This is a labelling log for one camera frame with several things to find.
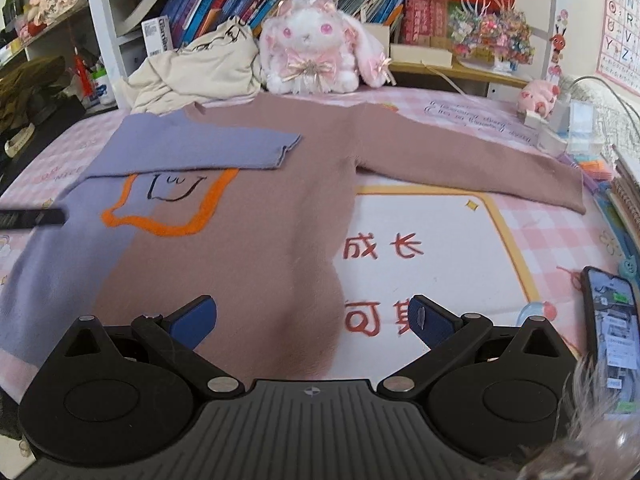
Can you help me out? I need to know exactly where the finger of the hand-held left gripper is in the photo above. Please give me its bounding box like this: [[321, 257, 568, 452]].
[[0, 205, 69, 230]]

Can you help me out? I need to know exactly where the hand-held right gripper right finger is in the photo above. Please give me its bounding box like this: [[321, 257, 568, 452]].
[[376, 294, 576, 403]]

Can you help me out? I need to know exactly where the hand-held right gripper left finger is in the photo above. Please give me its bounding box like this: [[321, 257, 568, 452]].
[[57, 295, 246, 401]]

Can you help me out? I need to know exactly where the purple and brown sweater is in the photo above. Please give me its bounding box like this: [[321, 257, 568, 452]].
[[0, 94, 587, 376]]

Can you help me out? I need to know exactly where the pink checked cartoon desk mat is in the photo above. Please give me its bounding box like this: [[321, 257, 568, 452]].
[[0, 82, 640, 411]]

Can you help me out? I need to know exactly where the dark olive garment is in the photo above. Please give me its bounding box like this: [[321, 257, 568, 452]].
[[0, 55, 68, 133]]

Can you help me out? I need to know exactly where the white bottle blue label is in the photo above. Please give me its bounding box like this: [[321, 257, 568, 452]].
[[92, 67, 116, 106]]

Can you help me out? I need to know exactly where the red tassel ornament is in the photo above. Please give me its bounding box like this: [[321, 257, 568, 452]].
[[72, 47, 91, 96]]

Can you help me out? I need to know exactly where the black smartphone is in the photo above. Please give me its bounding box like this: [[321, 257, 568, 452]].
[[581, 266, 640, 413]]

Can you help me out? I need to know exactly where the white wooden bookshelf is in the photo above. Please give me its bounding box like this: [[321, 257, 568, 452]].
[[82, 0, 556, 111]]

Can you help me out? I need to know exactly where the furry grey sleeve cuff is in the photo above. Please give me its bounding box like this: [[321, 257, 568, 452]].
[[515, 360, 640, 480]]

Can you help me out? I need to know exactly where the white barcode packet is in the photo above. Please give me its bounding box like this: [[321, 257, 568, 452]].
[[141, 17, 168, 56]]

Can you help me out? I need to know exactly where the white desk gadget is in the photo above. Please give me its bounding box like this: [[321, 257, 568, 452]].
[[537, 100, 606, 158]]

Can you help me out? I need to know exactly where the cream cloth bag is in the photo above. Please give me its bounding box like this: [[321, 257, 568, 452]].
[[122, 16, 263, 115]]

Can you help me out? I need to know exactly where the thick white book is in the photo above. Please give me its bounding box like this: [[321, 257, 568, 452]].
[[117, 0, 176, 36]]

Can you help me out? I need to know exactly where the colourful stationery pile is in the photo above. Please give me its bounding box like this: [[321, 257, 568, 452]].
[[565, 152, 640, 271]]

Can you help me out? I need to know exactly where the pink pig plush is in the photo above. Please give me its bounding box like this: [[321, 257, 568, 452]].
[[516, 79, 561, 116]]

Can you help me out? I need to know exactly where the flat white box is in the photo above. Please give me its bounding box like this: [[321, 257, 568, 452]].
[[390, 42, 455, 67]]

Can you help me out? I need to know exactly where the white knit cloth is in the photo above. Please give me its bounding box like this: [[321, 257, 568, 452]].
[[560, 77, 640, 161]]

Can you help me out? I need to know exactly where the row of colourful books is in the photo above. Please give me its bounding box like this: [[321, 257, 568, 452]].
[[160, 0, 416, 46]]

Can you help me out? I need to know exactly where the colourful hair clip bouquet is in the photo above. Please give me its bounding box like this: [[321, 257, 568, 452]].
[[447, 0, 535, 73]]

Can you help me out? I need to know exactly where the red book set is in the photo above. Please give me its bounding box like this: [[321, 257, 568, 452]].
[[402, 0, 516, 48]]

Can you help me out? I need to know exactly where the white pink bunny plush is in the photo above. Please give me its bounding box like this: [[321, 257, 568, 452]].
[[257, 0, 398, 95]]

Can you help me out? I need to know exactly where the white strap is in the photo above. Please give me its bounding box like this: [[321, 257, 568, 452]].
[[4, 125, 36, 156]]

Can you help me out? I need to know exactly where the white cable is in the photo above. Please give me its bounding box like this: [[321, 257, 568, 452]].
[[422, 62, 466, 93]]

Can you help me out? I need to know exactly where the grey cable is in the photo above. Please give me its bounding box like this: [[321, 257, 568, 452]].
[[570, 76, 640, 133]]

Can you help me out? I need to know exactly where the red deer wall sticker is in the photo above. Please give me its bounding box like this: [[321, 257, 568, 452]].
[[547, 7, 571, 83]]

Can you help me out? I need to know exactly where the alphabet wall poster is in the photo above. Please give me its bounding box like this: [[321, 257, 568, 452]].
[[595, 0, 640, 96]]

